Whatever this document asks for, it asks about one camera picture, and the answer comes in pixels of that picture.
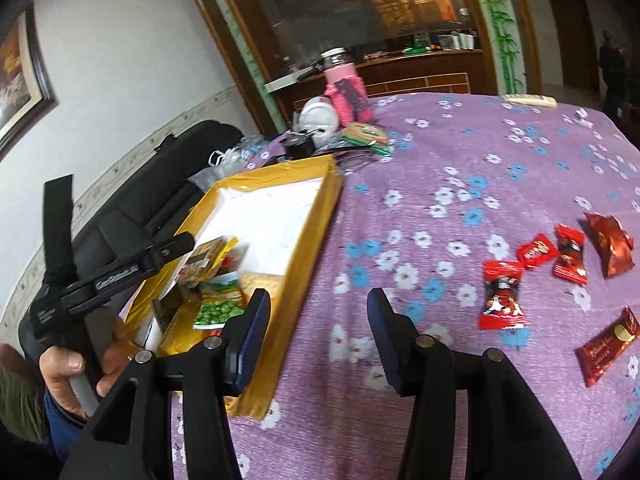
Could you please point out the green red snack packet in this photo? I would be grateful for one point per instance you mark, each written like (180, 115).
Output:
(367, 136)

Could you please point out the white bowl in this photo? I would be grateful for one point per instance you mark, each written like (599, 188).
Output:
(317, 115)

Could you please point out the wooden counter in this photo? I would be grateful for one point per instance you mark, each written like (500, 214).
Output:
(415, 67)

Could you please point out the clear plastic bag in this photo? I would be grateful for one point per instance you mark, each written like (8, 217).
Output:
(235, 157)

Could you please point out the dark wooden door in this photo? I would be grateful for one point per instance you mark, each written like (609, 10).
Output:
(570, 35)

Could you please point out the brown snack packet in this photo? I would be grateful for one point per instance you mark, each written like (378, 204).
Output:
(205, 257)

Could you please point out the bamboo wall decoration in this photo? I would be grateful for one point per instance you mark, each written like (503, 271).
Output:
(505, 35)

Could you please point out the small black box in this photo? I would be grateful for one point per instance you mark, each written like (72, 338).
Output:
(299, 146)

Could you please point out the purple floral tablecloth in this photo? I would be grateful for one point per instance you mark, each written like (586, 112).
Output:
(425, 160)

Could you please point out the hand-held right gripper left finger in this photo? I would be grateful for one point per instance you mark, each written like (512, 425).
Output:
(247, 345)

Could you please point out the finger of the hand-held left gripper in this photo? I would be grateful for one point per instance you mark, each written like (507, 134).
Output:
(59, 230)
(150, 257)

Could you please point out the framed wall picture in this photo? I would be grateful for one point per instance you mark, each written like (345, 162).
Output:
(20, 85)

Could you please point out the pale cracker packet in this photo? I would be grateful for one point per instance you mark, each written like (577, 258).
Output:
(265, 281)

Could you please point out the white remote control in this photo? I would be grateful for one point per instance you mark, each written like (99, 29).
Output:
(530, 100)

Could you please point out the green pea snack packet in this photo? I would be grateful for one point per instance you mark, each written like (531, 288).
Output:
(220, 310)

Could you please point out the yellow cardboard box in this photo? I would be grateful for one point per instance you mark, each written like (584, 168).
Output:
(305, 260)

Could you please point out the small white wrapper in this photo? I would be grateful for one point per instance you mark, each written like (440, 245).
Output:
(582, 116)

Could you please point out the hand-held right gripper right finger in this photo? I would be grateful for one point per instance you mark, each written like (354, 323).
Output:
(390, 345)

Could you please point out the red candy packet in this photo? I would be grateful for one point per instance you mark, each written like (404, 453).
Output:
(570, 255)
(537, 251)
(502, 295)

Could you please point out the dark red bar packet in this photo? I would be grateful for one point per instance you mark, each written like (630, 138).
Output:
(607, 350)

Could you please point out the pink sleeved bottle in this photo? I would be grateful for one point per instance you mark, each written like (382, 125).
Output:
(345, 90)

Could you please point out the dark red foil pouch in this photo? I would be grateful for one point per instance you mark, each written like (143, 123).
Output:
(610, 245)

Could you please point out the person's olive clothing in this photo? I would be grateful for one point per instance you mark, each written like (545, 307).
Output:
(20, 395)

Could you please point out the wooden framed glass partition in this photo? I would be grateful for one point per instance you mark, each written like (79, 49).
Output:
(350, 0)

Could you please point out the person's left hand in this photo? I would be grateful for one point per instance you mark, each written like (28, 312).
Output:
(60, 370)

